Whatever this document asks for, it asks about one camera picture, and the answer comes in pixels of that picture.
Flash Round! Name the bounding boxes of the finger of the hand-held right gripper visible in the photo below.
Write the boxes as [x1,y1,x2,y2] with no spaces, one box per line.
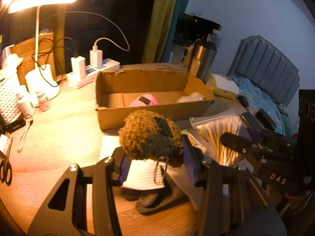
[246,127,271,146]
[220,132,262,158]

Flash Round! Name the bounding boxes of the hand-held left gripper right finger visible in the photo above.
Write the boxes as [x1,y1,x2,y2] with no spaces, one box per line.
[180,135,287,236]

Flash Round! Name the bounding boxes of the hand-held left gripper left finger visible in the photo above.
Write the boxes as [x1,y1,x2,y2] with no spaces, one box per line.
[27,150,133,236]

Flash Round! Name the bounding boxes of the brown curly plush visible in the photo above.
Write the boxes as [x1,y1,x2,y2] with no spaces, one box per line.
[118,109,184,168]

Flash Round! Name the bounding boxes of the cardboard box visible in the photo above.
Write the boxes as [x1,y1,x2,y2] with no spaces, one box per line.
[95,64,215,131]

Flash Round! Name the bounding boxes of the pink soft pouch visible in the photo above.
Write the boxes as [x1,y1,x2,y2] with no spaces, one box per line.
[128,94,161,108]

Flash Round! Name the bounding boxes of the bag of cotton swabs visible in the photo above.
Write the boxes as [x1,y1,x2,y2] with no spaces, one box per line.
[189,114,249,168]

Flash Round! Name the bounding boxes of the black phone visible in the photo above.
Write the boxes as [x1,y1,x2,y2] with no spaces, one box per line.
[241,112,259,129]
[255,108,277,131]

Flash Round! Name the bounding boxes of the white paper sheet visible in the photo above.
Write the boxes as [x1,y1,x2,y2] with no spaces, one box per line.
[99,135,121,162]

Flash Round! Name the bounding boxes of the light blue blanket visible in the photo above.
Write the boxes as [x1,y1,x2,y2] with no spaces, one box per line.
[232,77,297,136]

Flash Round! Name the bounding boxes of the black key fob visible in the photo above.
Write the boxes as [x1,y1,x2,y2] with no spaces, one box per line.
[238,95,250,108]

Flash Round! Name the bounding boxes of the yellow packet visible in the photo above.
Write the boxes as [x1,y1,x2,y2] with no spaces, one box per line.
[205,72,239,100]

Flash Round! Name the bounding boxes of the white tissue pack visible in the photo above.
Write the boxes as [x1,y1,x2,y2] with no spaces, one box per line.
[213,74,240,94]

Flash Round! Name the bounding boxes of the white crumpled cloth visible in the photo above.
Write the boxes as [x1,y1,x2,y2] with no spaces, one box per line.
[177,92,206,103]

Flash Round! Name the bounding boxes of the grey padded headboard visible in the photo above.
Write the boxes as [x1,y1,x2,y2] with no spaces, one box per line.
[226,35,300,108]

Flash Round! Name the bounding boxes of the steel thermos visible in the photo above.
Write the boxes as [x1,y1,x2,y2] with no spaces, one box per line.
[188,39,218,81]

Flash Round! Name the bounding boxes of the white power strip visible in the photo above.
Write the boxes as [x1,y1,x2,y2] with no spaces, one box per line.
[66,58,121,89]

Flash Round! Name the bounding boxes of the white computer desk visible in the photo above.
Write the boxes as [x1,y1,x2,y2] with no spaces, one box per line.
[170,42,193,63]

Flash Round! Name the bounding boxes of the clear water bottle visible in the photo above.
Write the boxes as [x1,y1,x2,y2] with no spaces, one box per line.
[207,29,221,45]

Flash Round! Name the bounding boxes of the white pill bottle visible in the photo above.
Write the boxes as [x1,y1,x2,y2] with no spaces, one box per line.
[15,85,36,116]

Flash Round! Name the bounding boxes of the small black device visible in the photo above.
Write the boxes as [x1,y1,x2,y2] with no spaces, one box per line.
[4,118,26,134]

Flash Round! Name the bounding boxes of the black monitor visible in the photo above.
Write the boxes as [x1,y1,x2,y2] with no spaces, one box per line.
[177,12,222,43]

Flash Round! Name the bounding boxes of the black scissors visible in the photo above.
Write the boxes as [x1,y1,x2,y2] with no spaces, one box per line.
[0,138,13,187]

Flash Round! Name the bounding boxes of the white plastic basket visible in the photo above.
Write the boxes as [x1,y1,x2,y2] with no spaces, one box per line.
[0,72,23,125]

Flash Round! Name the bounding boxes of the teal curtain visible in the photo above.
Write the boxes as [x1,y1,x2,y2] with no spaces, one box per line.
[161,0,196,63]

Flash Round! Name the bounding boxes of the yellow curtain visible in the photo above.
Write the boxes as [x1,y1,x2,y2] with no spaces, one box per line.
[142,0,182,64]

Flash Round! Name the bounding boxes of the brown paper bag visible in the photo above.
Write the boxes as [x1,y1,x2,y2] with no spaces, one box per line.
[10,31,56,87]

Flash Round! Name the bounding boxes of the dark glass window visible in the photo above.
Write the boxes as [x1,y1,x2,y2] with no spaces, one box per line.
[63,0,158,63]

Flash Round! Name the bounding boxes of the white desk lamp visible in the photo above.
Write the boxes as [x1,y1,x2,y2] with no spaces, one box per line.
[7,0,82,101]

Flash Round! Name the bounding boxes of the black strap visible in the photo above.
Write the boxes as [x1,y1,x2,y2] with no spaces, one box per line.
[17,119,34,153]

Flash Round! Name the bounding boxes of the white charger with black cable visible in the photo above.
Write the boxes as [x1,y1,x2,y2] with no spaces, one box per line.
[71,56,86,79]

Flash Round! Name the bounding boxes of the white cable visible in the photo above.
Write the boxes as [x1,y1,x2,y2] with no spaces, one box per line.
[32,11,130,53]

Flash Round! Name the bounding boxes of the black cable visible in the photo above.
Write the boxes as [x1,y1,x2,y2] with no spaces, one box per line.
[31,37,80,87]

